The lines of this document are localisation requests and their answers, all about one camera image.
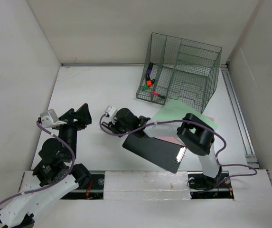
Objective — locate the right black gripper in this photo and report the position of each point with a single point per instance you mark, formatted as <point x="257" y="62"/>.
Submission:
<point x="114" y="125"/>

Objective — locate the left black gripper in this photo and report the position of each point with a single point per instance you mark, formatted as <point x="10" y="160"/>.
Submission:
<point x="82" y="114"/>

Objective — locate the pink highlighter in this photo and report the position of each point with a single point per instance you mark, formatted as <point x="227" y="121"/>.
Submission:
<point x="158" y="95"/>

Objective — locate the orange highlighter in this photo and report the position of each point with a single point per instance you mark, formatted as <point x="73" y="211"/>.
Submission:
<point x="149" y="81"/>

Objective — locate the black clipboard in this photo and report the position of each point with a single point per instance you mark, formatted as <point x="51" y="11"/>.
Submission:
<point x="165" y="155"/>

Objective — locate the green clipboard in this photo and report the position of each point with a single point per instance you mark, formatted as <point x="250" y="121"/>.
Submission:
<point x="176" y="109"/>

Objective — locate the purple highlighter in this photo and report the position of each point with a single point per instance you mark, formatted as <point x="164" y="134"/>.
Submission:
<point x="149" y="69"/>

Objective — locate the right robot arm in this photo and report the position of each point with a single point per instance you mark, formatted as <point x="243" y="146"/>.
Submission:
<point x="197" y="136"/>

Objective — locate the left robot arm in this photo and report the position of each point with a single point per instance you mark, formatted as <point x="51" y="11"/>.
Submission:
<point x="55" y="175"/>

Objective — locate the pink clipboard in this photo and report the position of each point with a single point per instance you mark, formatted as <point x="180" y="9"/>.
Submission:
<point x="176" y="140"/>

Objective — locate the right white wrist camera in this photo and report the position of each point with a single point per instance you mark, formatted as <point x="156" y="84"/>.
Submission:
<point x="110" y="112"/>

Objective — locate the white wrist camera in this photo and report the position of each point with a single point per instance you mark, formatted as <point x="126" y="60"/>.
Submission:
<point x="110" y="112"/>
<point x="49" y="119"/>

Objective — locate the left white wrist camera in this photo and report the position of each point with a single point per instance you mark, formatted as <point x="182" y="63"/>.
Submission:
<point x="49" y="119"/>

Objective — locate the aluminium rail back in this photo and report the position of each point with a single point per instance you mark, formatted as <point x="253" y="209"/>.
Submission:
<point x="100" y="64"/>

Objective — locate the aluminium rail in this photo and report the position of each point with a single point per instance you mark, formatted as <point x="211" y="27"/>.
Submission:
<point x="242" y="128"/>
<point x="100" y="64"/>

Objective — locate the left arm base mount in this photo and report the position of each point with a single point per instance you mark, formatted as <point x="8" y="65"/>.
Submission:
<point x="92" y="191"/>

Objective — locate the green wire mesh organizer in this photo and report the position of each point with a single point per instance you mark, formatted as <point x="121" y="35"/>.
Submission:
<point x="183" y="69"/>

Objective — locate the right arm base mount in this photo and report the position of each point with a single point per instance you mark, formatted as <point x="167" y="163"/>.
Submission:
<point x="202" y="188"/>

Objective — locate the aluminium rail right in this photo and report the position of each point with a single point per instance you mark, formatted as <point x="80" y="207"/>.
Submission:
<point x="242" y="128"/>

